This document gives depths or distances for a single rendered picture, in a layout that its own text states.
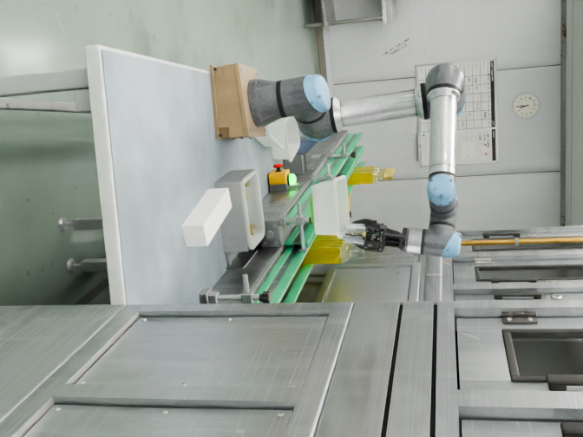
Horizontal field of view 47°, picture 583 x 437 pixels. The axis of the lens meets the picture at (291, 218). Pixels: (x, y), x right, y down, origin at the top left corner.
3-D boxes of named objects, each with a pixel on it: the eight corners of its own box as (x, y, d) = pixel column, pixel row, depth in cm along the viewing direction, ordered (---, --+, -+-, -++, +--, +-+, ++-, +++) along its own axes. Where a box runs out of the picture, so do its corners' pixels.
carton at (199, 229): (181, 225, 176) (203, 225, 174) (208, 188, 197) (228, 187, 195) (186, 246, 178) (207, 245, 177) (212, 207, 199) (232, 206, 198)
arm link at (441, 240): (461, 235, 199) (458, 263, 196) (422, 231, 201) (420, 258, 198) (462, 225, 191) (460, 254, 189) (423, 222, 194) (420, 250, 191)
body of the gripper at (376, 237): (363, 225, 194) (406, 230, 191) (367, 220, 202) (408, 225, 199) (362, 251, 195) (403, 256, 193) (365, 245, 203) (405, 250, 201)
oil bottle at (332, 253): (288, 265, 233) (350, 264, 228) (286, 250, 232) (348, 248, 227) (291, 259, 238) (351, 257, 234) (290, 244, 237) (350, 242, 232)
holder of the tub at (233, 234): (225, 269, 209) (250, 268, 207) (213, 183, 201) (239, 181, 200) (241, 251, 225) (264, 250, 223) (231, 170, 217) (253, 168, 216)
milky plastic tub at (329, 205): (304, 180, 192) (335, 179, 190) (319, 176, 214) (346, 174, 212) (310, 241, 194) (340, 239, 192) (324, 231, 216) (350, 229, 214)
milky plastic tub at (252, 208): (225, 253, 207) (252, 252, 205) (215, 182, 201) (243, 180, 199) (240, 235, 223) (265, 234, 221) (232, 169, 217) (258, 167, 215)
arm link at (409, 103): (290, 93, 219) (462, 64, 207) (300, 116, 232) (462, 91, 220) (291, 124, 214) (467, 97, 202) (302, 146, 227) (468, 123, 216)
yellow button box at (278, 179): (268, 191, 262) (287, 190, 260) (266, 172, 260) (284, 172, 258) (272, 186, 268) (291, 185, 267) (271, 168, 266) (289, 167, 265)
